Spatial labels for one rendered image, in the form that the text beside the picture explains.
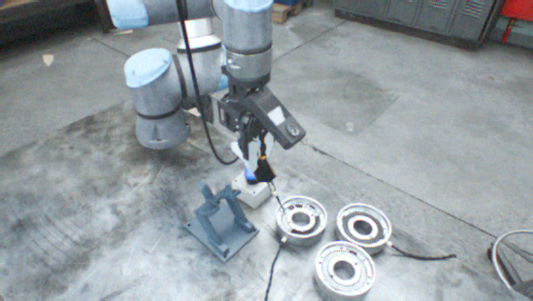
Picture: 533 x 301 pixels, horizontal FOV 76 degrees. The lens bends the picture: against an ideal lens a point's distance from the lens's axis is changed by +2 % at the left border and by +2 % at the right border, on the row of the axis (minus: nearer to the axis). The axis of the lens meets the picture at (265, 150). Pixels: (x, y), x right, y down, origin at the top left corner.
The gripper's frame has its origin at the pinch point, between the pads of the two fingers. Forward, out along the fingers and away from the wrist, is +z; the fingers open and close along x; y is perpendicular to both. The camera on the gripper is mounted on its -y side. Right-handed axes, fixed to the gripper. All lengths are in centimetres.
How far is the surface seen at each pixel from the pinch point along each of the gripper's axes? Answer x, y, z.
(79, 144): 17, 52, 13
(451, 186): -132, -22, 94
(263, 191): -1.5, 0.6, 9.7
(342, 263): 0.6, -21.5, 11.3
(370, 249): -4.8, -24.2, 9.9
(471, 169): -155, -26, 94
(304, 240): 2.1, -13.7, 10.1
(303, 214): -3.4, -9.3, 11.1
